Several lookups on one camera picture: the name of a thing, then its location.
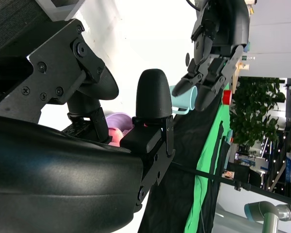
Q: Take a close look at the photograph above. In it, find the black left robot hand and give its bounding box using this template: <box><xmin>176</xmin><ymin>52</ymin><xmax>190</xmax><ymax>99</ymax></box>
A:
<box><xmin>172</xmin><ymin>17</ymin><xmax>244</xmax><ymax>112</ymax></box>

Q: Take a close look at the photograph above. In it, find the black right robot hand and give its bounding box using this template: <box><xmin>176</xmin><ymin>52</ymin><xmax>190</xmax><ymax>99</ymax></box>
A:
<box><xmin>0</xmin><ymin>18</ymin><xmax>177</xmax><ymax>233</ymax></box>

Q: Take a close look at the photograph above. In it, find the pink plush pig doll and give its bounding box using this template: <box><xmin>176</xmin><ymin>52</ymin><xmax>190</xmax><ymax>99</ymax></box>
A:
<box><xmin>108</xmin><ymin>127</ymin><xmax>129</xmax><ymax>148</ymax></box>

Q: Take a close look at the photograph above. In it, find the purple plastic plate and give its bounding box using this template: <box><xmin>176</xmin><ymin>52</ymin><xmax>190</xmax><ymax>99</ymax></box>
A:
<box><xmin>104</xmin><ymin>112</ymin><xmax>133</xmax><ymax>132</ymax></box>

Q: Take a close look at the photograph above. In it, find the red cylindrical object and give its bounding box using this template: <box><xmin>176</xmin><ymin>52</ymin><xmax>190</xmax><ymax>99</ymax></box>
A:
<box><xmin>222</xmin><ymin>89</ymin><xmax>232</xmax><ymax>106</ymax></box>

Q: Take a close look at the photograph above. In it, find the light blue plastic mug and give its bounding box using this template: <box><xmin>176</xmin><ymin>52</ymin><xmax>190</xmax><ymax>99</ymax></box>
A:
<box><xmin>169</xmin><ymin>84</ymin><xmax>199</xmax><ymax>116</ymax></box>

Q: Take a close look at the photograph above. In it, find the large leafy green plant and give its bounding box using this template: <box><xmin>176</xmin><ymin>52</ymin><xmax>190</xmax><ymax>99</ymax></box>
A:
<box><xmin>229</xmin><ymin>77</ymin><xmax>287</xmax><ymax>149</ymax></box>

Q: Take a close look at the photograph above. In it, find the green cloth backdrop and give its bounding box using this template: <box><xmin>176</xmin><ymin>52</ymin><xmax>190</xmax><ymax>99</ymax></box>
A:
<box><xmin>184</xmin><ymin>82</ymin><xmax>234</xmax><ymax>233</ymax></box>

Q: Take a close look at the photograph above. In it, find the black stand pole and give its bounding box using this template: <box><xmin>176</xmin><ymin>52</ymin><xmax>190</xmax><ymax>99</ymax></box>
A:
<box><xmin>171</xmin><ymin>162</ymin><xmax>291</xmax><ymax>209</ymax></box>

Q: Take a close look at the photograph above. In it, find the black curtain backdrop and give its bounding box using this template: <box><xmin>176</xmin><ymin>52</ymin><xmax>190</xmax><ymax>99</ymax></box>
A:
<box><xmin>137</xmin><ymin>96</ymin><xmax>225</xmax><ymax>233</ymax></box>

